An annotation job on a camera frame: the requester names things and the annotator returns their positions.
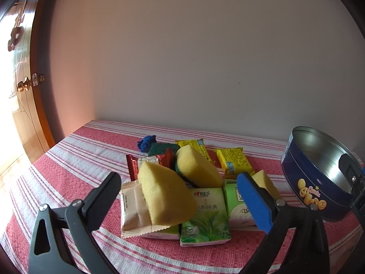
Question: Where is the red white striped bedsheet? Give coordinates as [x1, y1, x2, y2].
[0, 119, 365, 274]

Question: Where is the green scourer sponge back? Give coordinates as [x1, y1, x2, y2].
[148, 142, 180, 156]

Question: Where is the blue cloth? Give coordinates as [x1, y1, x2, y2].
[137, 135, 156, 153]

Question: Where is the red door ornament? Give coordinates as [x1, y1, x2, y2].
[8, 26, 24, 51]

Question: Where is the wooden door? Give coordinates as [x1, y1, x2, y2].
[1, 0, 55, 174]

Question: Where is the green tea tissue pack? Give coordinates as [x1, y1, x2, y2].
[142, 225, 180, 240]
[180, 188, 231, 247]

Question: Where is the brass door knob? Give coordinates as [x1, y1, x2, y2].
[17, 77, 32, 92]

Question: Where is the door latch plate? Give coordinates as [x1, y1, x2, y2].
[31, 73, 45, 87]

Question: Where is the yellow snack packet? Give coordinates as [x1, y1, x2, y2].
[214, 147, 256, 179]
[175, 139, 214, 163]

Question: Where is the blue round cookie tin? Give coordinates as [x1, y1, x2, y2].
[281, 126, 361, 222]

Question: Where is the small yellow sponge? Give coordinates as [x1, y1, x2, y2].
[252, 169, 282, 200]

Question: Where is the beige snack packet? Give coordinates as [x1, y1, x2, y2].
[120, 181, 169, 239]

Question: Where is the green white tissue pack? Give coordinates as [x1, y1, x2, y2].
[223, 179, 256, 229]

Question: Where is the yellow sponge green scourer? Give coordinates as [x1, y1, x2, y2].
[175, 145, 223, 188]

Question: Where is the red snack packet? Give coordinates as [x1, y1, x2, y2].
[126, 148, 175, 181]

